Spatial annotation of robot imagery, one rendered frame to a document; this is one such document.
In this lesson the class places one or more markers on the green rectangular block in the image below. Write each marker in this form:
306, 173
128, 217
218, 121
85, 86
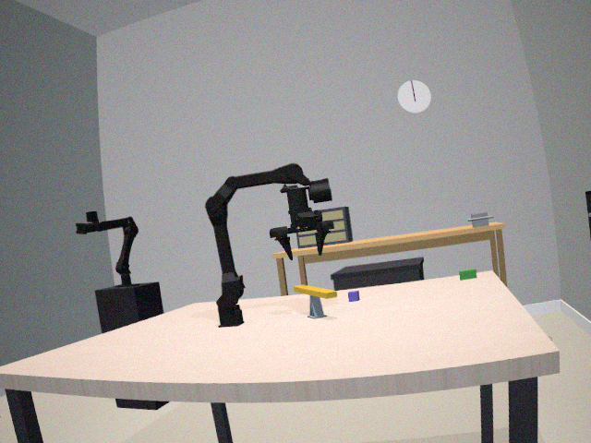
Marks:
467, 274

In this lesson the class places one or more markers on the yellow bar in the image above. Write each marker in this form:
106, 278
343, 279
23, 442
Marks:
315, 291

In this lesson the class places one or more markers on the small purple cube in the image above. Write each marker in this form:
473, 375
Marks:
353, 296

